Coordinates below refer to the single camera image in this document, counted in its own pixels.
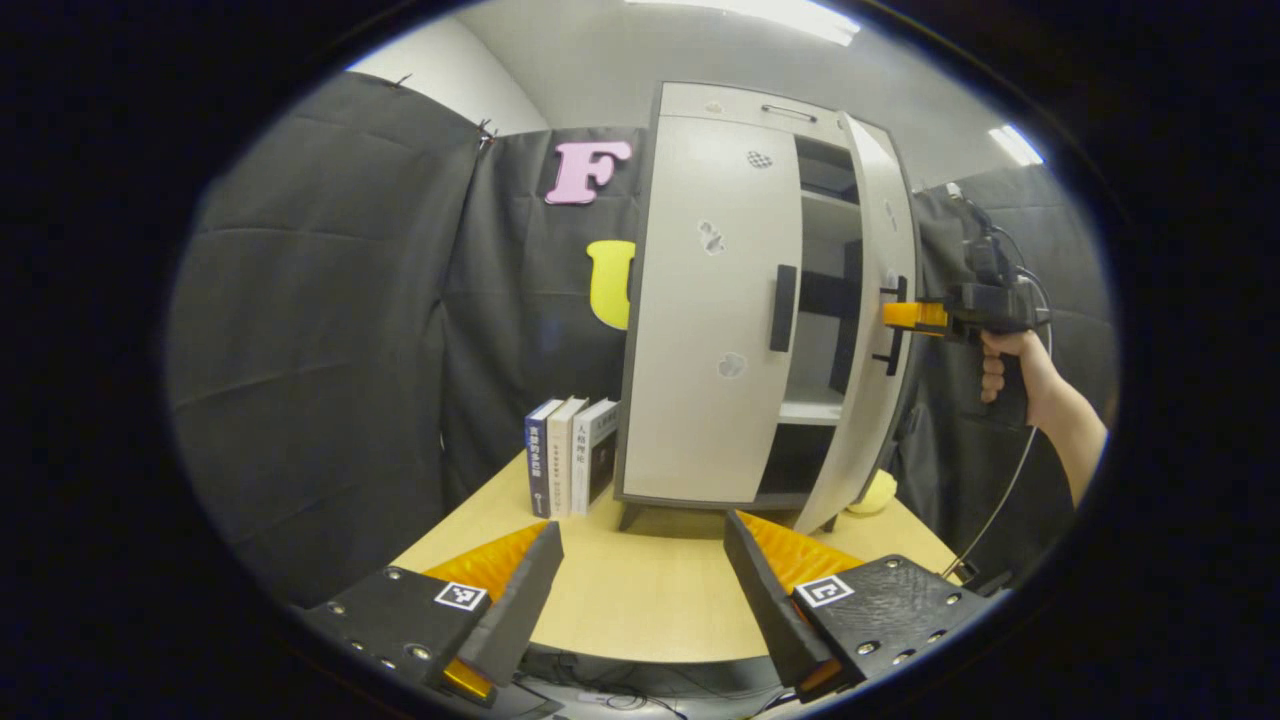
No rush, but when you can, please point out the small ceiling light panel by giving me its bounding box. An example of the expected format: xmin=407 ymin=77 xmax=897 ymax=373
xmin=988 ymin=123 xmax=1044 ymax=168

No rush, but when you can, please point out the thin grey cable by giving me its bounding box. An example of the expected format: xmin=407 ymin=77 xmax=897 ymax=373
xmin=940 ymin=270 xmax=1056 ymax=581

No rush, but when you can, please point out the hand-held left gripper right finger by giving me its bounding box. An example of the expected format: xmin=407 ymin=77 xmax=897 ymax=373
xmin=722 ymin=508 xmax=991 ymax=704

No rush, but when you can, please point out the white spine book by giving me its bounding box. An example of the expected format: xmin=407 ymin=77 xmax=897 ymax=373
xmin=547 ymin=396 xmax=589 ymax=519

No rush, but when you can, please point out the grey double-door shoe cabinet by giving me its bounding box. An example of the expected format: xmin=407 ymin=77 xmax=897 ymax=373
xmin=612 ymin=80 xmax=926 ymax=536

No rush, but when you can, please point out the black backdrop cloth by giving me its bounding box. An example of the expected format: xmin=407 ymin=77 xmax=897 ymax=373
xmin=165 ymin=70 xmax=1119 ymax=606

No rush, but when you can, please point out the yellow sponge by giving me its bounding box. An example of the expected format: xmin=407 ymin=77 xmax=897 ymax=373
xmin=845 ymin=468 xmax=899 ymax=516

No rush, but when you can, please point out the large ceiling light panel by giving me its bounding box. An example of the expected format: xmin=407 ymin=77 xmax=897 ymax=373
xmin=625 ymin=0 xmax=861 ymax=46

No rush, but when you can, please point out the grey cabinet door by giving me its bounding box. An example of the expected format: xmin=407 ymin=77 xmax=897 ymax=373
xmin=620 ymin=115 xmax=801 ymax=504
xmin=795 ymin=110 xmax=919 ymax=536

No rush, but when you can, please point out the blue spine book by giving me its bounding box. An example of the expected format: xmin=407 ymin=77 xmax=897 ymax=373
xmin=524 ymin=399 xmax=564 ymax=519

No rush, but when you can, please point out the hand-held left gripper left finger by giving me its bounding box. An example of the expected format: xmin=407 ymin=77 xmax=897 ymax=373
xmin=300 ymin=520 xmax=566 ymax=709

